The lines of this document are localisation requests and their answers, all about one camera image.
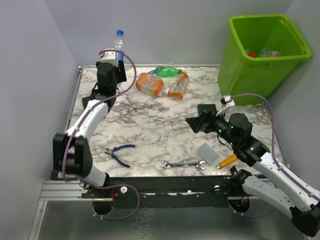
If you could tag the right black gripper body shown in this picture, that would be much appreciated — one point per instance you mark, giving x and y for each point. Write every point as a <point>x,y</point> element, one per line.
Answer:
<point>219,124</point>

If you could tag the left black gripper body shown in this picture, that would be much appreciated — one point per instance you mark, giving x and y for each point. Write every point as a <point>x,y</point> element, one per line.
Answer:
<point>116,83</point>

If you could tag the orange label bottle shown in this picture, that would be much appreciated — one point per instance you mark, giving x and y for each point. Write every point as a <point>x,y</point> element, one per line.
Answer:
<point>149,84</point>
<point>178,89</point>

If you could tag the blue label bottle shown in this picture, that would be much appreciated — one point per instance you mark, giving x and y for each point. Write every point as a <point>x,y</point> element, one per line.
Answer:
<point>118,44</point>

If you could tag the red label bottle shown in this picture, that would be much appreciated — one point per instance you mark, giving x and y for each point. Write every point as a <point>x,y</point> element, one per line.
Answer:
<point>251,54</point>

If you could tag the orange juice bottle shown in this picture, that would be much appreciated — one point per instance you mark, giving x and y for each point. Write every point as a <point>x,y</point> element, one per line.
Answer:
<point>273,53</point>

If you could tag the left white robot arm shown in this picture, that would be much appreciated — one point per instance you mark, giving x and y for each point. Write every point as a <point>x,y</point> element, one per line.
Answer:
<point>71,150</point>

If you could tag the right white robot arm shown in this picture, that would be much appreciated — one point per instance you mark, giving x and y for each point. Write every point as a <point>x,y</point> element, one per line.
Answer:
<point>289,194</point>

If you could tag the green plastic bin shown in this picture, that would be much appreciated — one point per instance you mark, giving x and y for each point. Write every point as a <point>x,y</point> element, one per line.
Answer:
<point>242,74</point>

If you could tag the clear bottle inside bin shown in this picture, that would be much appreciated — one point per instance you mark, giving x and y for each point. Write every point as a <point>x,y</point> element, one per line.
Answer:
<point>263,53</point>

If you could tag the right black foam pad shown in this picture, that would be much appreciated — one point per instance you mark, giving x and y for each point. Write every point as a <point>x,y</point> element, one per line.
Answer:
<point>206,108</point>

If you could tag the black foam pad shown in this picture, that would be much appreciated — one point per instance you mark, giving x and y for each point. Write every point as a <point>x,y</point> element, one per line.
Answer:
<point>85,101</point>
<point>206,108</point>

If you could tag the grey rectangular sharpening stone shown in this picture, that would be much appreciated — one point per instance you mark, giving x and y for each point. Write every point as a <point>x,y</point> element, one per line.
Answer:
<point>208,153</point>

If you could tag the left black foam pad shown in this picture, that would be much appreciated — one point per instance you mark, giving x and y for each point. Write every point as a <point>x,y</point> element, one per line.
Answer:
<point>85,101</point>

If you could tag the silver open-end wrench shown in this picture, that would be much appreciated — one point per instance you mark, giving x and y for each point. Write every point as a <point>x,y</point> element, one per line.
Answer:
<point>197,165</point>

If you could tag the green sprite bottle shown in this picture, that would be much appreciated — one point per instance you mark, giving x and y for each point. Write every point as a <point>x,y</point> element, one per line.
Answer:
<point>167,71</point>

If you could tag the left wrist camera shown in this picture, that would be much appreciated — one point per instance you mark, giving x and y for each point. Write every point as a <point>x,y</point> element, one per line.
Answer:
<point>109,57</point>

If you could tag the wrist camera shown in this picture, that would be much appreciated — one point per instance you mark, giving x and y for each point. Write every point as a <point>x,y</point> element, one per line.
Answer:
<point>227,102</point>
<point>109,57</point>

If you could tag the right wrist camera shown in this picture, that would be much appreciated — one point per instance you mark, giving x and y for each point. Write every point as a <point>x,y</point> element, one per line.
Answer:
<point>227,102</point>

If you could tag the blue handled screwdriver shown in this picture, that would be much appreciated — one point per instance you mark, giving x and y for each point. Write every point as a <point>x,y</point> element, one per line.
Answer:
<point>152,72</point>

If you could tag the orange screwdriver handle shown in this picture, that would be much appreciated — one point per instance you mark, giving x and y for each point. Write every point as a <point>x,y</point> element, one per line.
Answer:
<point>229,160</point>

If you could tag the black base frame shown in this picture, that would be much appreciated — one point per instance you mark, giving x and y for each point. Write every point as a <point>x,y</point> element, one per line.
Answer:
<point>167,192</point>

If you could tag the blue handled pliers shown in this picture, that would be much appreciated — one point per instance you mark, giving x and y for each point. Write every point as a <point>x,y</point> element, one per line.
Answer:
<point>114,153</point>

